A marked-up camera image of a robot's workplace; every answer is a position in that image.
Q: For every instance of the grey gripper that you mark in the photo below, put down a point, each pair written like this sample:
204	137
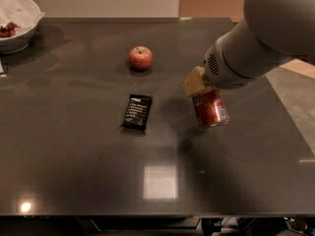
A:
217	72

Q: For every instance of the red coke can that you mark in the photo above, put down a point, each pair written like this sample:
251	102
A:
210	109

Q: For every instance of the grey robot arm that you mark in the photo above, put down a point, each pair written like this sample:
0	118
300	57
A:
272	33

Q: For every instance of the red apple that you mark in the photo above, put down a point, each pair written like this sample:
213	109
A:
140	58

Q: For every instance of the black snack bar wrapper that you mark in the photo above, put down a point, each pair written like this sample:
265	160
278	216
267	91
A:
137	112

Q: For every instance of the white bowl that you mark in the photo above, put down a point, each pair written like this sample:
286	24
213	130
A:
17	42

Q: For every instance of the red strawberries in bowl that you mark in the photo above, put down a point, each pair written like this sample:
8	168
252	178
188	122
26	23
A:
9	30

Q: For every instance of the white napkin in bowl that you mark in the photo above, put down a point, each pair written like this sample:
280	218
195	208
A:
24	13

